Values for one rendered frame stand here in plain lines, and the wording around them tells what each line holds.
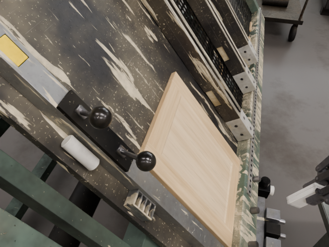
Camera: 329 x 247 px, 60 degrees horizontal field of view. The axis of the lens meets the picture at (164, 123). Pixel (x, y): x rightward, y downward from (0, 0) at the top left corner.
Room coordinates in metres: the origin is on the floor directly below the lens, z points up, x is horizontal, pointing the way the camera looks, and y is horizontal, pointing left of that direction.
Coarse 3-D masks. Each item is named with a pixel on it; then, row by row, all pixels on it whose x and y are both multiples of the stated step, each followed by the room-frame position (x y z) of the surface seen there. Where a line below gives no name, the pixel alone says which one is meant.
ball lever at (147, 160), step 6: (120, 144) 0.39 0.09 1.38; (120, 150) 0.37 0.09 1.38; (126, 150) 0.38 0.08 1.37; (120, 156) 0.37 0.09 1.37; (132, 156) 0.34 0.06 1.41; (138, 156) 0.31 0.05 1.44; (144, 156) 0.31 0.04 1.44; (150, 156) 0.31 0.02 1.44; (138, 162) 0.30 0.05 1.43; (144, 162) 0.30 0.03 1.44; (150, 162) 0.30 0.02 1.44; (144, 168) 0.29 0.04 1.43; (150, 168) 0.30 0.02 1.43
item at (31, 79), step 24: (0, 24) 0.45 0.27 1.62; (24, 48) 0.44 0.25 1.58; (0, 72) 0.40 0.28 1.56; (24, 72) 0.40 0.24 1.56; (48, 72) 0.43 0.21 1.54; (24, 96) 0.40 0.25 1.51; (48, 96) 0.39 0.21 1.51; (120, 168) 0.35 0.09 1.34; (144, 192) 0.34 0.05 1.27; (168, 192) 0.37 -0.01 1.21; (168, 216) 0.33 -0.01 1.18; (192, 216) 0.36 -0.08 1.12; (192, 240) 0.31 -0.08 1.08; (216, 240) 0.34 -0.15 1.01
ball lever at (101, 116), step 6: (78, 108) 0.39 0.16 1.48; (84, 108) 0.40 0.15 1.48; (96, 108) 0.33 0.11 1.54; (102, 108) 0.33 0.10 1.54; (78, 114) 0.39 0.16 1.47; (84, 114) 0.37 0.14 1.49; (90, 114) 0.32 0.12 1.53; (96, 114) 0.32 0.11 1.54; (102, 114) 0.32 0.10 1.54; (108, 114) 0.32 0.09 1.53; (90, 120) 0.32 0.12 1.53; (96, 120) 0.31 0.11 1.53; (102, 120) 0.31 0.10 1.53; (108, 120) 0.32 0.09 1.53; (96, 126) 0.31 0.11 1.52; (102, 126) 0.31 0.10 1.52
